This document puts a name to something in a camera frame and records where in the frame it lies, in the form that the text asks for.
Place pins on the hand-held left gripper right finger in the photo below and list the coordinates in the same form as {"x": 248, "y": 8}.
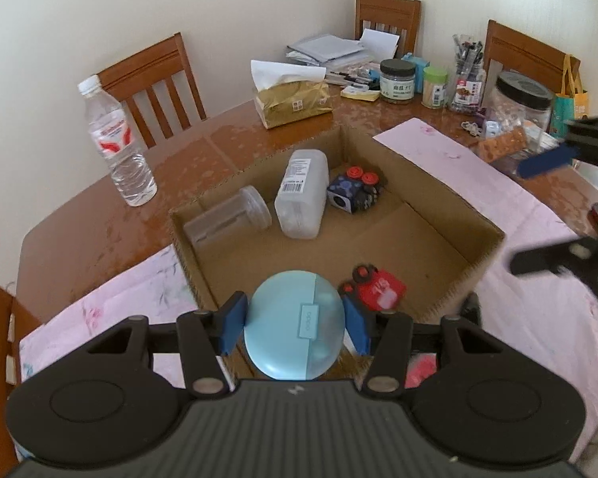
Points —
{"x": 356, "y": 326}

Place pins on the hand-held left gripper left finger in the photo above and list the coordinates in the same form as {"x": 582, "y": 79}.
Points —
{"x": 231, "y": 323}

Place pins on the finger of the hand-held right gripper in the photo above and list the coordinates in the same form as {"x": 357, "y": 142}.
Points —
{"x": 548, "y": 162}
{"x": 543, "y": 259}

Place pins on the red cube toy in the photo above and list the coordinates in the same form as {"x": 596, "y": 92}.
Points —
{"x": 378, "y": 291}

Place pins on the light blue earbud case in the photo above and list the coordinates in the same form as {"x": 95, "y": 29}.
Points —
{"x": 294, "y": 328}

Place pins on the cardboard box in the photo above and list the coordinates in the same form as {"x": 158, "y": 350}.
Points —
{"x": 403, "y": 239}

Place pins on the clear plastic jar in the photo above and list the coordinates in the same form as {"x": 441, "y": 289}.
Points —
{"x": 224, "y": 219}

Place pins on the black and blue cube toy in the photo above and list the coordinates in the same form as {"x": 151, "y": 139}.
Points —
{"x": 351, "y": 191}

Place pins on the white plastic bottle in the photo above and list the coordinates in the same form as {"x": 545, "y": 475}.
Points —
{"x": 301, "y": 194}

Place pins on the colourful paper bag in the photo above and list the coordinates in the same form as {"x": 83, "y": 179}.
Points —
{"x": 570, "y": 104}

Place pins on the large clear jar black lid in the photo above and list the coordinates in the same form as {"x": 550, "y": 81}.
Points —
{"x": 521, "y": 104}

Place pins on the pink floral tablecloth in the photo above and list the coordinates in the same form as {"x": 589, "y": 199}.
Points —
{"x": 478, "y": 184}

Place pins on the pink flat package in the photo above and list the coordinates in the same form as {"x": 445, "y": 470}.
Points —
{"x": 421, "y": 371}

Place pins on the clear cup of pens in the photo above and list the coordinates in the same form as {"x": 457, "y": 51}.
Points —
{"x": 467, "y": 84}

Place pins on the wooden dining chair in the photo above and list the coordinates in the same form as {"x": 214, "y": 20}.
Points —
{"x": 388, "y": 10}
{"x": 149, "y": 69}
{"x": 0, "y": 338}
{"x": 523, "y": 50}

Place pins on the green capped toothpick container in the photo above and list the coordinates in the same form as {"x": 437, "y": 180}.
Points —
{"x": 434, "y": 89}

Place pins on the teal small box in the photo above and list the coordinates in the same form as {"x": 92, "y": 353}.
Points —
{"x": 414, "y": 67}

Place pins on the small dark jar black lid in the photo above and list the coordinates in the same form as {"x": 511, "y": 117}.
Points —
{"x": 397, "y": 84}

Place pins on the clear plastic water bottle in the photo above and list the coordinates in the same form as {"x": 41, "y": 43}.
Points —
{"x": 119, "y": 159}

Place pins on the yellow sticky note pad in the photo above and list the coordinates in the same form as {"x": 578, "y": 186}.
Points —
{"x": 360, "y": 93}

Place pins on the bunch of black pens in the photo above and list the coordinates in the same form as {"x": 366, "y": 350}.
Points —
{"x": 354, "y": 78}

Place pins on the gold tissue pack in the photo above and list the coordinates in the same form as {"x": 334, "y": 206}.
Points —
{"x": 294, "y": 104}

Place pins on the stack of papers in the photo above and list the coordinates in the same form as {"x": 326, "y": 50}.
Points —
{"x": 324, "y": 52}

